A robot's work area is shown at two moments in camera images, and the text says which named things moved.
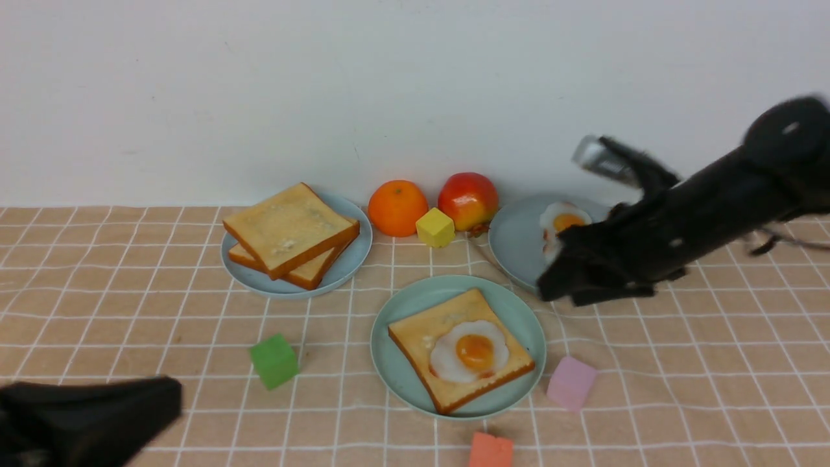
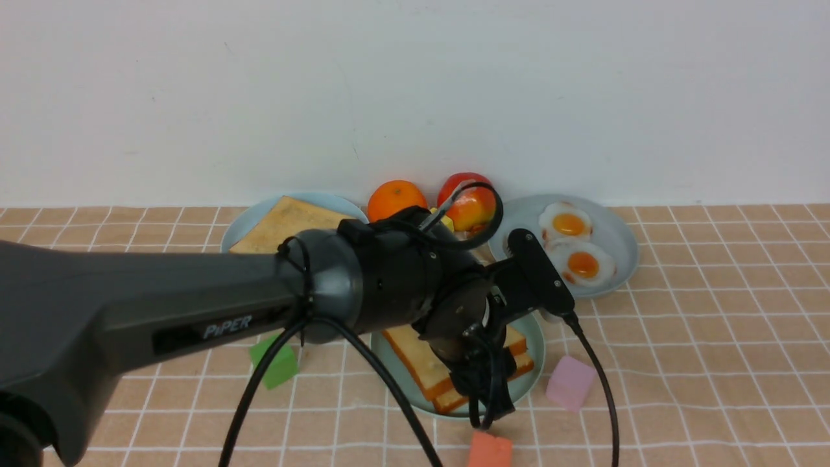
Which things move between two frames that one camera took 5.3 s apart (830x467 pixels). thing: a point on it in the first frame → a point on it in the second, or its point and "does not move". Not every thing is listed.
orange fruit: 395,206 does not move
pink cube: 572,383 does not move
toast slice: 289,228 → 452,402
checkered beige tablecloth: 727,366 does not move
